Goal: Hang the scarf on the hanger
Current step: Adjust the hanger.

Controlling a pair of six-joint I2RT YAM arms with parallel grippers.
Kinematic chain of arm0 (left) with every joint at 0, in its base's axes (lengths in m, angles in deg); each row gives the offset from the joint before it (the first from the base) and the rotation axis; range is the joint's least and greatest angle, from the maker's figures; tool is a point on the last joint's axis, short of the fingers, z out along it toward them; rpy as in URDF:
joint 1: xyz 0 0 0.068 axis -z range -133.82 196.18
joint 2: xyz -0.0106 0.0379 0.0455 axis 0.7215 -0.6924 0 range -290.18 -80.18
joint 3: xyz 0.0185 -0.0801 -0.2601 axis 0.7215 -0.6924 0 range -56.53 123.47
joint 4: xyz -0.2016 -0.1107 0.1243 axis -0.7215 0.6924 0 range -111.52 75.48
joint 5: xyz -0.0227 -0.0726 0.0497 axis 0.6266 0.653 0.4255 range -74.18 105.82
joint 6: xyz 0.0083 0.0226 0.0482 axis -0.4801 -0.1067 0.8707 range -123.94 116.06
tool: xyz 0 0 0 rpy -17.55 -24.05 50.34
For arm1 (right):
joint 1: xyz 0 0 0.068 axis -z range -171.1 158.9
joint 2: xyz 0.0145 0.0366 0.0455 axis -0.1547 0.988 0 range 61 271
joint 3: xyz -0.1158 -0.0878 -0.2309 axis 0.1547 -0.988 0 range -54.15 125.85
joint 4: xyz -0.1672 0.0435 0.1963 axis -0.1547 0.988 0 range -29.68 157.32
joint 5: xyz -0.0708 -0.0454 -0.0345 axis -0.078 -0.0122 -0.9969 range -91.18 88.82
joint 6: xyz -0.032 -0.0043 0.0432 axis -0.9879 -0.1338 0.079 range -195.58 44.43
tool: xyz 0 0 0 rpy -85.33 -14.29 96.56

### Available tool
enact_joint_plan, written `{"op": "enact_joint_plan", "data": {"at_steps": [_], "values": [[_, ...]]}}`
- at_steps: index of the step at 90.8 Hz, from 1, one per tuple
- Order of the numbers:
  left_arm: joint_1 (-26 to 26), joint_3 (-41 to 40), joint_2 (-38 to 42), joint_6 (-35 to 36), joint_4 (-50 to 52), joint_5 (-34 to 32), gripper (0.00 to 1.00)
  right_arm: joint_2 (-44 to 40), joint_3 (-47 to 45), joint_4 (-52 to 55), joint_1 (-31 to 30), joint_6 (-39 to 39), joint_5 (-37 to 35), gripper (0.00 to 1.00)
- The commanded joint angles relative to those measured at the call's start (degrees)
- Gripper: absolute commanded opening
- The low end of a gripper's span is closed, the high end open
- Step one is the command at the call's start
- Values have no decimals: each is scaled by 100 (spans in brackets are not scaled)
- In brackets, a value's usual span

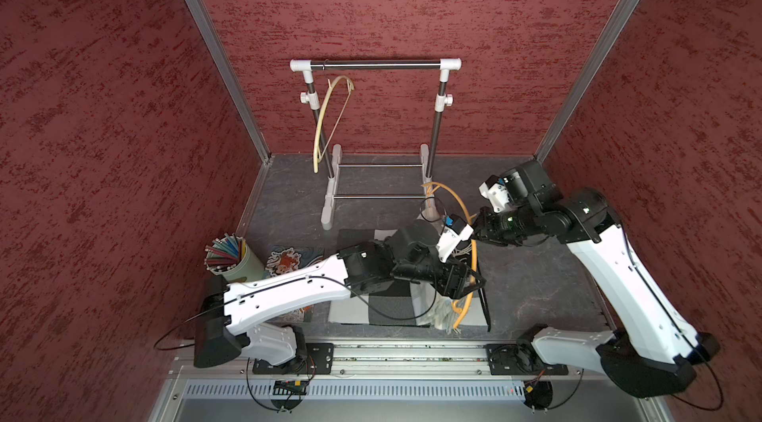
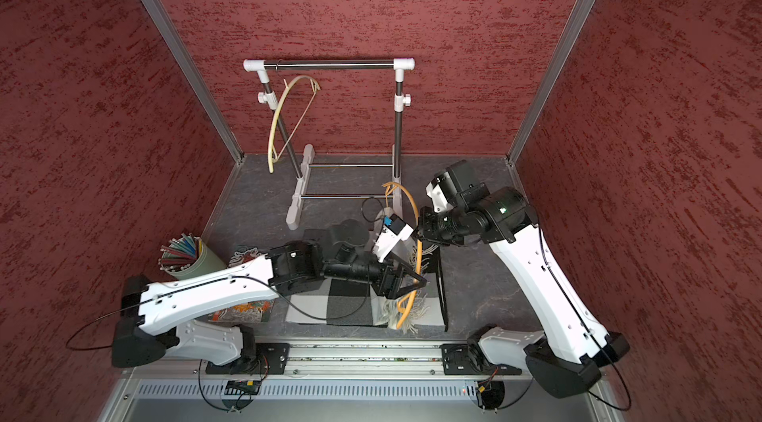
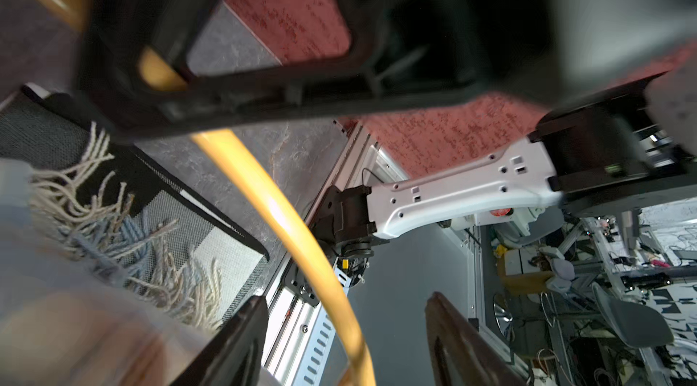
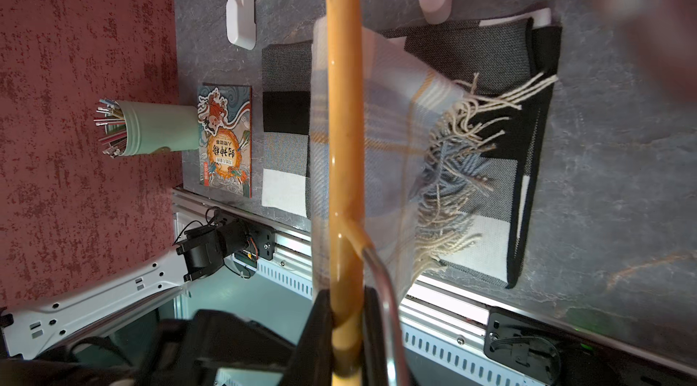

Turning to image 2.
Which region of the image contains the left aluminium corner post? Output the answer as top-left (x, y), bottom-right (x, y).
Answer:
top-left (140, 0), bottom-right (245, 165)

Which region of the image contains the aluminium corner post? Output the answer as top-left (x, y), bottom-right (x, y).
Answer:
top-left (507, 0), bottom-right (597, 169)
top-left (140, 0), bottom-right (245, 165)

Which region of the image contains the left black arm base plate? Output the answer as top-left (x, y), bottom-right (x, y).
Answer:
top-left (204, 343), bottom-right (291, 376)

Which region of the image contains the blue cream plaid scarf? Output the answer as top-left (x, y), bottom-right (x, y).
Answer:
top-left (371, 243), bottom-right (448, 335)

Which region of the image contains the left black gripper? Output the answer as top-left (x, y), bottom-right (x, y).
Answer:
top-left (323, 246), bottom-right (427, 300)

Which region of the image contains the grey black checkered mat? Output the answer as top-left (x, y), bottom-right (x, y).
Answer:
top-left (285, 244), bottom-right (450, 334)

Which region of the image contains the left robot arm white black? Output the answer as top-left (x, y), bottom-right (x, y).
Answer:
top-left (111, 217), bottom-right (427, 368)

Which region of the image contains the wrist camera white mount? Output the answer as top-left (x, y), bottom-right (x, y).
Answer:
top-left (372, 214), bottom-right (414, 263)
top-left (426, 176), bottom-right (456, 214)

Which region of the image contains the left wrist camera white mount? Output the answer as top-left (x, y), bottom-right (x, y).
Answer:
top-left (372, 214), bottom-right (414, 263)

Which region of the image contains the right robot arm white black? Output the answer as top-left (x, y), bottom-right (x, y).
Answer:
top-left (418, 160), bottom-right (630, 398)

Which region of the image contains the white and steel clothes rack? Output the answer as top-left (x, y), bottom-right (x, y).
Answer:
top-left (242, 57), bottom-right (416, 231)

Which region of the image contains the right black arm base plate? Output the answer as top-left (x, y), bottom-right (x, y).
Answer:
top-left (441, 343), bottom-right (522, 376)

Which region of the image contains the orange plastic hanger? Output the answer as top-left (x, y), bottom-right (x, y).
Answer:
top-left (383, 181), bottom-right (423, 330)

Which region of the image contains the green cup with straws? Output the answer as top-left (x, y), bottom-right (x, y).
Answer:
top-left (158, 234), bottom-right (227, 280)

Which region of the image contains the right aluminium corner post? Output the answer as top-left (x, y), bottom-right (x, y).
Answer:
top-left (507, 0), bottom-right (597, 169)

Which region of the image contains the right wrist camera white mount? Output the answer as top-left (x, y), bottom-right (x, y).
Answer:
top-left (426, 176), bottom-right (456, 214)

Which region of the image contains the aluminium front rail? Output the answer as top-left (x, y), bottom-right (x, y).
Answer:
top-left (118, 338), bottom-right (602, 382)

